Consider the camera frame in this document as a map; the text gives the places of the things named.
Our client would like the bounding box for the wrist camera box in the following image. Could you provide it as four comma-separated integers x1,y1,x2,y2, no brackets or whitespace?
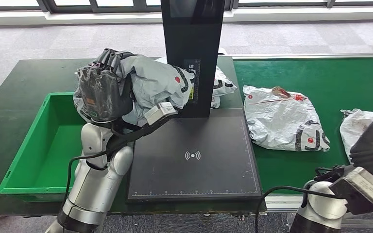
106,102,179,153
329,166,373,216

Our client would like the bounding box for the plain white parcel bag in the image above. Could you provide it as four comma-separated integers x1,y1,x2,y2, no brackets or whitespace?
339,109,373,165

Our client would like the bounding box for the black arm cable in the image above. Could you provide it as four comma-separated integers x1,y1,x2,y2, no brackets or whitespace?
254,185,339,233
57,150,112,226

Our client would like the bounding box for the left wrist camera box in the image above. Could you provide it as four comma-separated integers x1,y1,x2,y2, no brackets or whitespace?
106,102,179,153

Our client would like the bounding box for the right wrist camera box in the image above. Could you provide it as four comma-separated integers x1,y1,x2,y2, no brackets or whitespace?
329,166,373,216

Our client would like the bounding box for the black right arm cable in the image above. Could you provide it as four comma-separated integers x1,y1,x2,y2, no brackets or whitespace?
254,185,339,233

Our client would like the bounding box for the green conveyor belt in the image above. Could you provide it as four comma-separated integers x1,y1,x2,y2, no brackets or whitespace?
233,57,373,198

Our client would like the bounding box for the green plastic crate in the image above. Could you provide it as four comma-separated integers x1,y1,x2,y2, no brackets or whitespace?
0,92,133,202

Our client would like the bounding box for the yellow black label strip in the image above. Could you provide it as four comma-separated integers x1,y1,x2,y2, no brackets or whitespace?
184,59,201,105

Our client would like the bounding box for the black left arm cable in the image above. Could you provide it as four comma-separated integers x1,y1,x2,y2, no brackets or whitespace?
57,150,112,226

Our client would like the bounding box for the grey parcel bag red lettering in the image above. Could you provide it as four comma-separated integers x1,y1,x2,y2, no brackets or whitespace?
73,53,196,128

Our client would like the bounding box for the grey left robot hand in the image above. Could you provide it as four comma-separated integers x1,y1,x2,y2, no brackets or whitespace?
76,48,136,124

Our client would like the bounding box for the black inbound scanner machine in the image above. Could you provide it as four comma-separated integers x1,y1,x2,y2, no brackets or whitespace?
127,0,263,204

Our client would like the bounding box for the dark window frame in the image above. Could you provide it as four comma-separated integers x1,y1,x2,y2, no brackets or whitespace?
0,0,373,14

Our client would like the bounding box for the white parcel bag black print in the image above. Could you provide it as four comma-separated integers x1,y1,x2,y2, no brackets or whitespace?
155,47,238,109

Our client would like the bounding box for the white parcel bag brown tear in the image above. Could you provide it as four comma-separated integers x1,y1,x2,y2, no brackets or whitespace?
242,85,331,152

